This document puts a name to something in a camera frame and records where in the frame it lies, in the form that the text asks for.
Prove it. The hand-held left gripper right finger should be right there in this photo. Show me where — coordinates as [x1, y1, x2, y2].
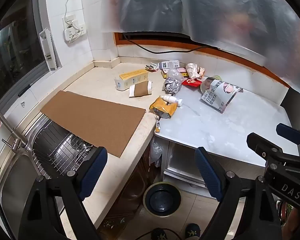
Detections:
[194, 147, 283, 240]

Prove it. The grey printed bag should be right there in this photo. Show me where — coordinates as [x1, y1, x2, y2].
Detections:
[201, 77, 243, 113]

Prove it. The person's right shoe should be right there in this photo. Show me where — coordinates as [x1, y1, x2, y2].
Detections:
[185, 223, 201, 238]

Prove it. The white wall socket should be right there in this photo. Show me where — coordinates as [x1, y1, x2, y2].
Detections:
[62, 15, 77, 29]

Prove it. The clear plastic wrap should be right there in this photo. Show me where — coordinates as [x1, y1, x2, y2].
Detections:
[166, 68, 184, 82]

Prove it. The stainless steel sink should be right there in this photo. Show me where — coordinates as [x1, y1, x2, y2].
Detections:
[0, 112, 95, 230]

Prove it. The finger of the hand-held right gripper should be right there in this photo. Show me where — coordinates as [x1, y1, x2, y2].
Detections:
[247, 132, 290, 167]
[276, 123, 300, 145]

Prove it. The wire dish rack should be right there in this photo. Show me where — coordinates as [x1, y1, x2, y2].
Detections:
[32, 130, 95, 178]

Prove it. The black cable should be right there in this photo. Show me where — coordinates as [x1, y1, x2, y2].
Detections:
[121, 32, 208, 54]

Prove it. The dark window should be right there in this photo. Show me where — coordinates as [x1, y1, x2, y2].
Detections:
[0, 0, 49, 105]

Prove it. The red packet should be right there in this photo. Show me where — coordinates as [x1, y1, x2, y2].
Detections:
[181, 77, 203, 87]

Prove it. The round trash bin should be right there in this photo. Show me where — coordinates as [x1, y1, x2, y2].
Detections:
[143, 181, 182, 217]

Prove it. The clear plastic bag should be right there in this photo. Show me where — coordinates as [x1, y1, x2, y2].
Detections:
[150, 140, 163, 168]

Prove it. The white cable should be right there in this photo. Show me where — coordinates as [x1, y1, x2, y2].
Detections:
[64, 0, 74, 25]

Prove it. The translucent plastic film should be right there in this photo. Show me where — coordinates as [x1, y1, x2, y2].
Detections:
[101, 0, 300, 94]

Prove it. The person's left shoe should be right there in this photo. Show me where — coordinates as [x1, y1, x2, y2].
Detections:
[151, 227, 168, 240]

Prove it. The small white box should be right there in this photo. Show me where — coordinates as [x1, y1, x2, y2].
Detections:
[158, 60, 180, 70]

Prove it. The small white bottle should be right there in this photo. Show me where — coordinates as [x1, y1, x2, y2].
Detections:
[161, 95, 183, 106]

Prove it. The white power strip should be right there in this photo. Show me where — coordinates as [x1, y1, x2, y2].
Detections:
[63, 24, 87, 43]

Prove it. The brown base cabinet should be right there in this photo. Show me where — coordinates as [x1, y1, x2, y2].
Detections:
[97, 140, 163, 233]

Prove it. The steel faucet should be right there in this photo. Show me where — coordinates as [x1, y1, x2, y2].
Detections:
[0, 97, 28, 155]

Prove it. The white wall holder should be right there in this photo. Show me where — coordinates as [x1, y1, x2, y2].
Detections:
[39, 29, 58, 71]

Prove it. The orange wooden window frame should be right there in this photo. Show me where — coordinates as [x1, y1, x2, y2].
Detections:
[114, 32, 290, 88]

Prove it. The crumpled silver foil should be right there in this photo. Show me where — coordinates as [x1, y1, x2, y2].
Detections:
[162, 77, 182, 94]

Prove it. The white paper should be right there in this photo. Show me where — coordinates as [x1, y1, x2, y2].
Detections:
[186, 62, 205, 79]

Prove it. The yellow and white carton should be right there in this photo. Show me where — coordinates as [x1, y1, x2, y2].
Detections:
[114, 69, 149, 91]

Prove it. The brown cardboard sheet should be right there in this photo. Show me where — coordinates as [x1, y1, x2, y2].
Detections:
[40, 91, 147, 158]

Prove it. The brown and white paper box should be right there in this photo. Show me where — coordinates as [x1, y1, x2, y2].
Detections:
[129, 81, 153, 98]

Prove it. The yellow snack bag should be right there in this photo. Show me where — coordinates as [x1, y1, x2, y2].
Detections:
[149, 95, 178, 119]

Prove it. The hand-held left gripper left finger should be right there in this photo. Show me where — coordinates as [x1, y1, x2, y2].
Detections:
[15, 146, 108, 240]

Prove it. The red and yellow box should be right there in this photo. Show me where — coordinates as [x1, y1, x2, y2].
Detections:
[161, 67, 189, 78]

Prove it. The person's shoe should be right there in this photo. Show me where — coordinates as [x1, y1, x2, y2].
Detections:
[151, 227, 168, 240]
[185, 223, 201, 238]

